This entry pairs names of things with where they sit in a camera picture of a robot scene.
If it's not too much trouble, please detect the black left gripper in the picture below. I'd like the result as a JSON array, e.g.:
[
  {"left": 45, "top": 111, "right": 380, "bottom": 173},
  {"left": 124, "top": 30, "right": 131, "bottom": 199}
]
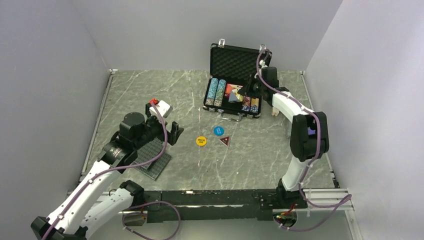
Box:
[{"left": 133, "top": 103, "right": 184, "bottom": 150}]

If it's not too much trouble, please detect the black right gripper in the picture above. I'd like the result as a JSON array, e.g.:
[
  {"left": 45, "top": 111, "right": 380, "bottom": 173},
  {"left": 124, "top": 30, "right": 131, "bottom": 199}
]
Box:
[{"left": 238, "top": 74, "right": 267, "bottom": 100}]

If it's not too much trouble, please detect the red backed card deck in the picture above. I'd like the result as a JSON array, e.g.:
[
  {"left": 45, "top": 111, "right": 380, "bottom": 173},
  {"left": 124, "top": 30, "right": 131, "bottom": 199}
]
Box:
[{"left": 224, "top": 83, "right": 243, "bottom": 98}]

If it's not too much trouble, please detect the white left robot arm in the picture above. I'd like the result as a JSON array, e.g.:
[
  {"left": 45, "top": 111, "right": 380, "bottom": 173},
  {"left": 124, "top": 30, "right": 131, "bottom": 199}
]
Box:
[{"left": 30, "top": 99, "right": 184, "bottom": 240}]

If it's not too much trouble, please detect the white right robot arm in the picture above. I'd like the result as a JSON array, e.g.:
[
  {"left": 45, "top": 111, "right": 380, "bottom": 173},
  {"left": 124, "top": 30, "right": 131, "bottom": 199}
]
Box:
[{"left": 240, "top": 66, "right": 330, "bottom": 208}]

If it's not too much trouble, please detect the purple red blue chip stack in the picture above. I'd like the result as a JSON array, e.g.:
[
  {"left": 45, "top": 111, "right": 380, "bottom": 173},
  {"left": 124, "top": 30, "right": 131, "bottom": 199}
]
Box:
[{"left": 241, "top": 96, "right": 251, "bottom": 112}]

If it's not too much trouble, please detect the yellow and blue chip stack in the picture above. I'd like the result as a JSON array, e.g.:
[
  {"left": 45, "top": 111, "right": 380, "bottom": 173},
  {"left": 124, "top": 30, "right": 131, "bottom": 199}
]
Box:
[{"left": 250, "top": 98, "right": 260, "bottom": 114}]

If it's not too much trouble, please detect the green and grey chip stack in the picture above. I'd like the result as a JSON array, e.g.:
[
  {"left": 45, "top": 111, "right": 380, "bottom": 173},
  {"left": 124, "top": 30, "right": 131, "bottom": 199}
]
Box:
[{"left": 213, "top": 79, "right": 227, "bottom": 107}]

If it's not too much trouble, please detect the yellow big blind button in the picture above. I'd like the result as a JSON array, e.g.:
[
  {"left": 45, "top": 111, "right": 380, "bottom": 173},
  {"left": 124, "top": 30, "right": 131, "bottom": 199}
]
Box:
[{"left": 195, "top": 136, "right": 207, "bottom": 147}]

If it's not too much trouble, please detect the black poker chip case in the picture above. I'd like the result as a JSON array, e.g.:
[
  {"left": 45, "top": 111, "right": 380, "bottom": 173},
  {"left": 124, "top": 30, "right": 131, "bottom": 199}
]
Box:
[{"left": 202, "top": 38, "right": 272, "bottom": 122}]

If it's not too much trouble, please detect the large dark grey baseplate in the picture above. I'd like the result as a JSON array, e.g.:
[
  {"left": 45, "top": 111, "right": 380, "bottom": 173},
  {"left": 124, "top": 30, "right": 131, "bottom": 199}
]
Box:
[{"left": 133, "top": 138, "right": 163, "bottom": 166}]

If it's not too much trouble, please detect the blue and grey chip stack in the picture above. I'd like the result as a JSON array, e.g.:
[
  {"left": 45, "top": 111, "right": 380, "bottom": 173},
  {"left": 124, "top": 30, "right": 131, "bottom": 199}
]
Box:
[{"left": 205, "top": 78, "right": 219, "bottom": 105}]

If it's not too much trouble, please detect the colourful toy brick figure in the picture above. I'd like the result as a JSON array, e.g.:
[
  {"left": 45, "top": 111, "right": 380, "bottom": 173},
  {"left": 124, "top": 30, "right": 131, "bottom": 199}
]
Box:
[{"left": 271, "top": 107, "right": 280, "bottom": 117}]

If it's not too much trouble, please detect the lower dark grey baseplate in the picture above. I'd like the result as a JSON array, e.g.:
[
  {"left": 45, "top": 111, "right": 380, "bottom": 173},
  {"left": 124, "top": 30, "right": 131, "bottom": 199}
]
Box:
[{"left": 135, "top": 153, "right": 172, "bottom": 181}]

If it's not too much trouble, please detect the blue small blind button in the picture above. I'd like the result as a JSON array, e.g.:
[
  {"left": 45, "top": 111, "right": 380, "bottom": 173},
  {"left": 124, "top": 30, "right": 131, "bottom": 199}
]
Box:
[{"left": 213, "top": 126, "right": 225, "bottom": 136}]

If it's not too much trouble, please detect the black triangular all-in marker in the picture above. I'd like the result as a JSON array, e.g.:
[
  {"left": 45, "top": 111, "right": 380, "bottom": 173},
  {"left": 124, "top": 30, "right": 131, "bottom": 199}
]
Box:
[{"left": 219, "top": 136, "right": 231, "bottom": 147}]

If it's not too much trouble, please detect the purple toy microphone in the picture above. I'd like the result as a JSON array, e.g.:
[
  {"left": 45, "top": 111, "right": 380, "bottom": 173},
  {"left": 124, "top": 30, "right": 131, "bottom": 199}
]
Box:
[{"left": 307, "top": 127, "right": 316, "bottom": 136}]

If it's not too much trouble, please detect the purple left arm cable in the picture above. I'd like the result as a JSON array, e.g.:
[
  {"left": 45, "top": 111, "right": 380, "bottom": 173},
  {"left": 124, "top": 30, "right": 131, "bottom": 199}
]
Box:
[{"left": 39, "top": 102, "right": 181, "bottom": 240}]

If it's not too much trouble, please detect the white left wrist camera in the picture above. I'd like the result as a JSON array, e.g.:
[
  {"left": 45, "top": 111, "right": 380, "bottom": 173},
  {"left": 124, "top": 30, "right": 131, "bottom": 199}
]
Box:
[{"left": 148, "top": 98, "right": 173, "bottom": 119}]

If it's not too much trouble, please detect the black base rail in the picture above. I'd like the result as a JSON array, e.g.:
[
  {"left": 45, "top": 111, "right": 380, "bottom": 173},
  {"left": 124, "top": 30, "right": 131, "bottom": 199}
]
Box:
[{"left": 61, "top": 188, "right": 354, "bottom": 223}]

